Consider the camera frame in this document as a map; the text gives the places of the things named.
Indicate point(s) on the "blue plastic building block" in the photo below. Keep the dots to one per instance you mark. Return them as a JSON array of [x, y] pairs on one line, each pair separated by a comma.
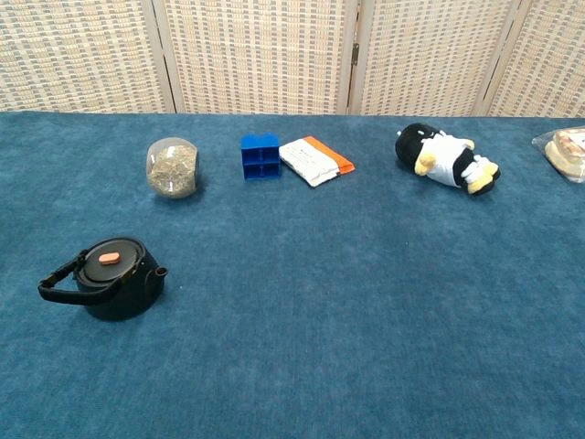
[[260, 157]]

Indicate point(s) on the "black and white plush toy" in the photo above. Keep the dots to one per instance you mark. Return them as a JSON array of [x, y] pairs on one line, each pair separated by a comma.
[[441, 155]]

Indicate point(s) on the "bread in clear plastic bag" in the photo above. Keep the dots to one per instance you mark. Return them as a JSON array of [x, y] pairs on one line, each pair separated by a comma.
[[566, 153]]

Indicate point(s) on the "black kettle with orange knob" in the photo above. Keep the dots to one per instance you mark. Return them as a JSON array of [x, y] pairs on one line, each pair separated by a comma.
[[121, 297]]

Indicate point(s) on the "woven folding screen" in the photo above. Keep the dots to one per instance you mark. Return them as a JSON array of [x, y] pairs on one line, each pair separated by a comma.
[[256, 55]]

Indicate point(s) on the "white and orange packet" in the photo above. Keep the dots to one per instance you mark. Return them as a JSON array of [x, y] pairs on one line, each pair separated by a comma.
[[311, 162]]

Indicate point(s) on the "clear plastic jar with herbs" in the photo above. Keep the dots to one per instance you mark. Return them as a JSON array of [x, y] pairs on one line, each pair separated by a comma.
[[171, 171]]

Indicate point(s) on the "blue velvet table cloth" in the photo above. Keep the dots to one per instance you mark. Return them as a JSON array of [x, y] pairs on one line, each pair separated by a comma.
[[320, 297]]

